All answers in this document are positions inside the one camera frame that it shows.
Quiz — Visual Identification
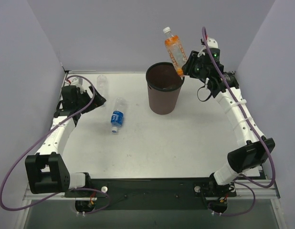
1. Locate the orange tea bottle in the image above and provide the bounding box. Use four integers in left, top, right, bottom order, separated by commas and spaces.
163, 27, 187, 78

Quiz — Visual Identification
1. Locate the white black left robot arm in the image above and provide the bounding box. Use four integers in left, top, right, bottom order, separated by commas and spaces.
25, 85, 106, 197

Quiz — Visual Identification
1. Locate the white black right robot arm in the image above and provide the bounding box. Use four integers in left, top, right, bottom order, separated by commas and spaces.
182, 48, 275, 188

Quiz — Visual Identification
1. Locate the brown plastic bin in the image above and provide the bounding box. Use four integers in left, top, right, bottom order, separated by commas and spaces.
146, 62, 185, 115

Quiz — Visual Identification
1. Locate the clear unlabelled plastic bottle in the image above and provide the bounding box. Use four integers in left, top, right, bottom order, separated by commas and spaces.
96, 75, 109, 107

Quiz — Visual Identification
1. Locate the clear bottle blue label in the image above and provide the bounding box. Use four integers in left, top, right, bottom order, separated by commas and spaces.
110, 97, 127, 134

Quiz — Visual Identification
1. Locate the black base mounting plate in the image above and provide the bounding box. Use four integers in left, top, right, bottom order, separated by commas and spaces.
64, 177, 236, 210

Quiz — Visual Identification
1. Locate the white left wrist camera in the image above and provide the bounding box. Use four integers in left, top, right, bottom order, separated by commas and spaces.
65, 76, 86, 93

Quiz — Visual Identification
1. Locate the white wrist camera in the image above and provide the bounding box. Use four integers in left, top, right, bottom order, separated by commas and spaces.
201, 36, 219, 49
65, 76, 86, 93

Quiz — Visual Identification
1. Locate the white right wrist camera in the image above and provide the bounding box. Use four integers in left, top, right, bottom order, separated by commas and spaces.
201, 36, 219, 49

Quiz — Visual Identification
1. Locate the aluminium table edge rail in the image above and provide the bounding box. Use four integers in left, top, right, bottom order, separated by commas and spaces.
51, 70, 95, 120

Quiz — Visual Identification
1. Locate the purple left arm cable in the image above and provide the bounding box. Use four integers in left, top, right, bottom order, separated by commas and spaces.
0, 75, 109, 214

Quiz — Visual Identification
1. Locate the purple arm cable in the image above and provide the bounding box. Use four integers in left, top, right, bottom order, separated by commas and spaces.
201, 26, 275, 217
0, 75, 109, 214

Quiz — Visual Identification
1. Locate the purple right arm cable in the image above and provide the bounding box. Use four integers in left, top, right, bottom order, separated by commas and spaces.
201, 26, 275, 217

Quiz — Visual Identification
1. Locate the aluminium front rail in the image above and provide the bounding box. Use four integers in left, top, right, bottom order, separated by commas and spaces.
29, 174, 280, 201

